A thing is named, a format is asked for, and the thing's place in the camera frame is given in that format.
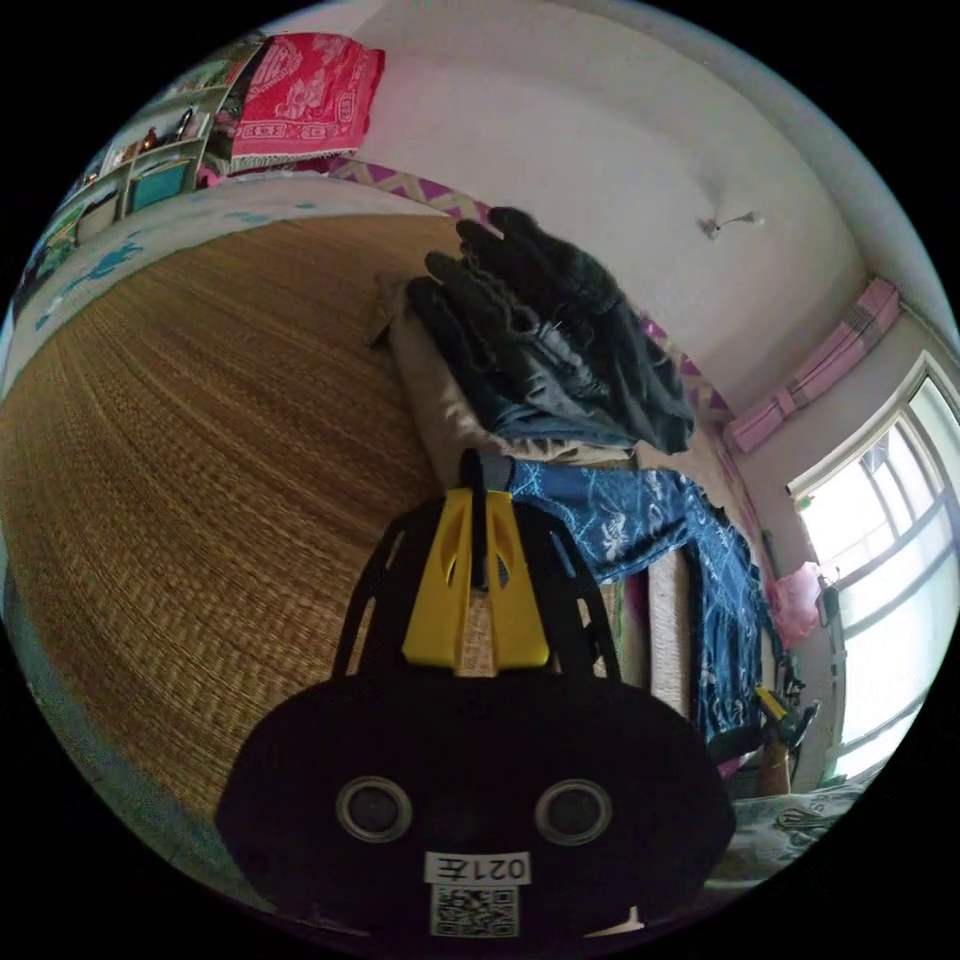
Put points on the window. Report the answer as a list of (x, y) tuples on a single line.
[(892, 570)]

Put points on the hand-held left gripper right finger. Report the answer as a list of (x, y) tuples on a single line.
[(517, 607)]

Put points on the shelf with items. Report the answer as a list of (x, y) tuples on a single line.
[(142, 176)]

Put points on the blue patterned long sleeve shirt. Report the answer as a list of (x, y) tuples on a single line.
[(637, 517)]

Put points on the person's right hand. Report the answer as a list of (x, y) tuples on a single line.
[(776, 765)]

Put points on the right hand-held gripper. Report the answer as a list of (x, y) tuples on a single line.
[(793, 724)]

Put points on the red patterned blanket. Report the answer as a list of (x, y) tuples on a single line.
[(307, 97)]

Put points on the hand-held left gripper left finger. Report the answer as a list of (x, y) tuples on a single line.
[(437, 600)]

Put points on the pink curtain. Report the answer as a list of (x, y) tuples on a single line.
[(817, 367)]

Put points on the pile of clothes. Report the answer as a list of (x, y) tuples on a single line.
[(555, 337)]

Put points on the pink plastic bag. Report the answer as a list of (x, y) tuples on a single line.
[(796, 604)]

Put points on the bed with woven mat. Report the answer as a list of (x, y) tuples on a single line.
[(187, 450)]

